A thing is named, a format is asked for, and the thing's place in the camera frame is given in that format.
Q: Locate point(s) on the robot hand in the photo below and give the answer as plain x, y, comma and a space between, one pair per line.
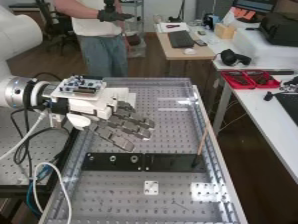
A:
95, 101

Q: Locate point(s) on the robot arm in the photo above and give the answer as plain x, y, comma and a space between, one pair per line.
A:
18, 33

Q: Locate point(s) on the black metal bar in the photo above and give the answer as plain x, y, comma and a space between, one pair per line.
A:
62, 160

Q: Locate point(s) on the wooden desk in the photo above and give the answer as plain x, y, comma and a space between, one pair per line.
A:
174, 54

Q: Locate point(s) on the person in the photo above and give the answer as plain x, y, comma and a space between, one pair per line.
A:
95, 20

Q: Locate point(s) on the black office chair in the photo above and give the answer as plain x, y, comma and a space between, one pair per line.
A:
58, 23

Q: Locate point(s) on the black plate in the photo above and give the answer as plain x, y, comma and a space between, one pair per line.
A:
174, 163

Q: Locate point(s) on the white computer mouse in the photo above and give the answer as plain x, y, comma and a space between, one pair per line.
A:
190, 51

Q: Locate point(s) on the thin stick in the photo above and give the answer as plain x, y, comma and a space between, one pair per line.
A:
203, 140

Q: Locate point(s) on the metal shelf rack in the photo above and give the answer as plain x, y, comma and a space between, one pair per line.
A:
142, 16

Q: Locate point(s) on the small white box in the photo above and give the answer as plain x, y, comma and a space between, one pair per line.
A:
151, 187

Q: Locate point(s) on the red tray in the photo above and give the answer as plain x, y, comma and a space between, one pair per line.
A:
263, 78
239, 80

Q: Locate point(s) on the black headphones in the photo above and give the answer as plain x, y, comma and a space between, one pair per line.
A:
234, 57

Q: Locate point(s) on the small cardboard box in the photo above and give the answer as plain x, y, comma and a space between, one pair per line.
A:
224, 30

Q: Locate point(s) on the clear box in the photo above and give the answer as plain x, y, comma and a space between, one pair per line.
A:
178, 206

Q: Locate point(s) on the white desk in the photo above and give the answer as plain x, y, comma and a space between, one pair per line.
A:
267, 133

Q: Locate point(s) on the dark screen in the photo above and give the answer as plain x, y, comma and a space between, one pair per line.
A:
255, 4

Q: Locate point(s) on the black bag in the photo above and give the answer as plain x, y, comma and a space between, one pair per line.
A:
280, 30

